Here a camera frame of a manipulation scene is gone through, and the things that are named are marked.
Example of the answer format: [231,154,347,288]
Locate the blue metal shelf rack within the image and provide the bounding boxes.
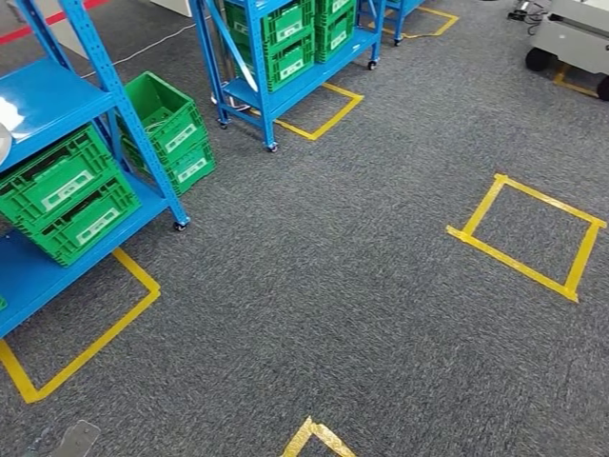
[189,0,387,154]
[0,0,191,340]
[356,0,428,48]

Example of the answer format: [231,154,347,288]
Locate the open green plastic crate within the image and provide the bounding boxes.
[116,70,209,170]

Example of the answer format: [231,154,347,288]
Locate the yellow floor tape square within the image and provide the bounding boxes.
[0,247,161,406]

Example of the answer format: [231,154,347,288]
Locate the white cabinet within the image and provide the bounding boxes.
[149,0,194,18]

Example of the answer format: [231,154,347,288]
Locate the red barrier belt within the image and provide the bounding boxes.
[0,0,111,47]

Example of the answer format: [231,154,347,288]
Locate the grey wheeled cart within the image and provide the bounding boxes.
[524,0,609,104]

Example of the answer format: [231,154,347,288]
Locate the grey plastic wheel hubcap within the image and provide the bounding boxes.
[0,123,14,168]

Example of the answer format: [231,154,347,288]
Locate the chrome stanchion post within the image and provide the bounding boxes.
[211,88,251,116]

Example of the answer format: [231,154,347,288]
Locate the long white floor cable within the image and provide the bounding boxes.
[80,15,214,81]

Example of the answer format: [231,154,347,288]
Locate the black cable bundle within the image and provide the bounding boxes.
[506,0,550,37]

